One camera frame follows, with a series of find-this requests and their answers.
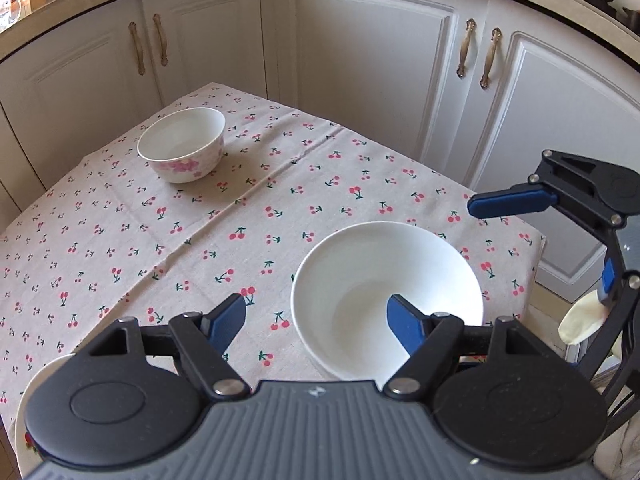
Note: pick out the person's right hand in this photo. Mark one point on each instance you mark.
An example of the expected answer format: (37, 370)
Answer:
(580, 320)

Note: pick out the stained white fruit-print plate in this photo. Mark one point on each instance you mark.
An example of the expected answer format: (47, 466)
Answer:
(25, 440)

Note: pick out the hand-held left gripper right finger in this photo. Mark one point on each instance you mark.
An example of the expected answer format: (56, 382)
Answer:
(407, 325)

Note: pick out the colourful printed container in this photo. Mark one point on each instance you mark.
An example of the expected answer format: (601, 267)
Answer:
(10, 5)

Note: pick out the white cabinet door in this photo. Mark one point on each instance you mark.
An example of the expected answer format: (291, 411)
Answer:
(75, 100)
(210, 35)
(555, 110)
(370, 60)

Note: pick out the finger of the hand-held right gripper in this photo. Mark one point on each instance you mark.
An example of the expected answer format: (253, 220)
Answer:
(510, 202)
(607, 280)

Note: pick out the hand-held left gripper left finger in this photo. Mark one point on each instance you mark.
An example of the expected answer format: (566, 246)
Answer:
(227, 322)

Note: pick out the cherry-print tablecloth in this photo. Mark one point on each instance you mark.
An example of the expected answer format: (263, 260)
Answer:
(300, 170)

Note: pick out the white pink-flower bowl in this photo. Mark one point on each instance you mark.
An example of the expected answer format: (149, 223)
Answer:
(180, 132)
(360, 270)

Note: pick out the white kitchen cabinets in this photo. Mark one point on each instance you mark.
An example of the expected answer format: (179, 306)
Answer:
(550, 2)

